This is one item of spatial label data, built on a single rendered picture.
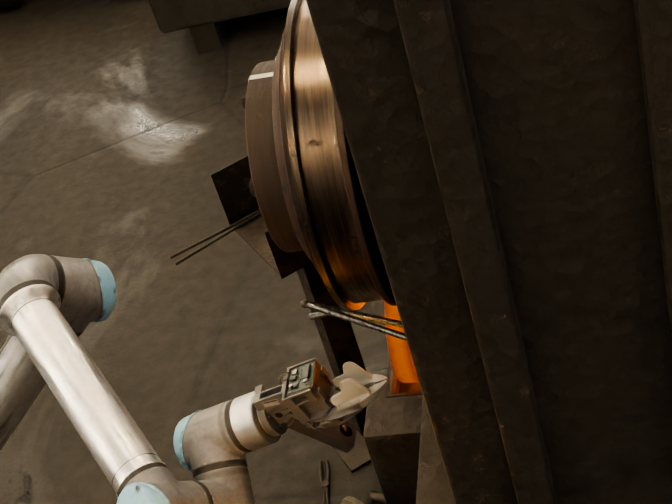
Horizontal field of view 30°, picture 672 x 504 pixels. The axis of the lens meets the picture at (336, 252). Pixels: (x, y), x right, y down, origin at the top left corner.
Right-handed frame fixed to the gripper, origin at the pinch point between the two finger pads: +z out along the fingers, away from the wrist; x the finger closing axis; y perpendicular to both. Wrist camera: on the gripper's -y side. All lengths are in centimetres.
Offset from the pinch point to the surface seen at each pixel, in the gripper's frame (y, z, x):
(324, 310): 15.6, -1.3, 2.9
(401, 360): 0.1, 3.0, 4.1
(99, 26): -25, -167, 279
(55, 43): -20, -183, 272
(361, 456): -63, -48, 51
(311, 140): 47, 18, -4
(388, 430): 3.5, 4.1, -13.4
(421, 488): 8.2, 13.2, -30.4
